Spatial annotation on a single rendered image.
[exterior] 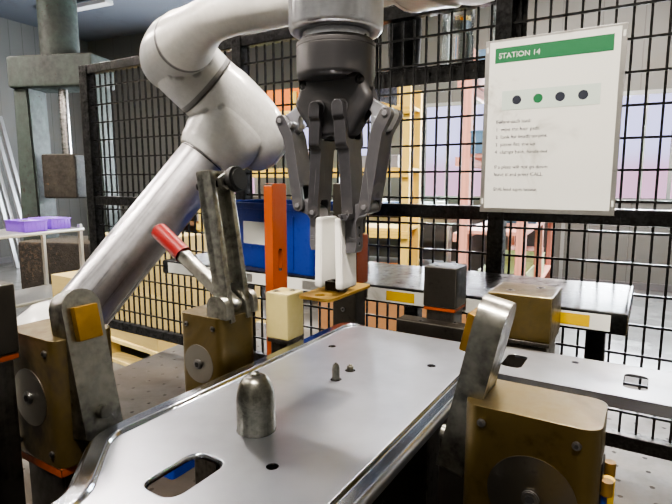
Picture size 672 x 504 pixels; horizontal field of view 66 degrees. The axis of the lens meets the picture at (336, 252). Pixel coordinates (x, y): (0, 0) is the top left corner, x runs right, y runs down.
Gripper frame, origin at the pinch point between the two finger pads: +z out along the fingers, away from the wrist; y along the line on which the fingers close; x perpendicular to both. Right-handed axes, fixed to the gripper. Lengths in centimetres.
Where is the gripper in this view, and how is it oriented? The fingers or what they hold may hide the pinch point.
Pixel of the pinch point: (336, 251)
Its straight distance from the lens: 51.5
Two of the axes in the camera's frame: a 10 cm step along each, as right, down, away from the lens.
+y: -8.5, -0.7, 5.2
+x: -5.2, 1.2, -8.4
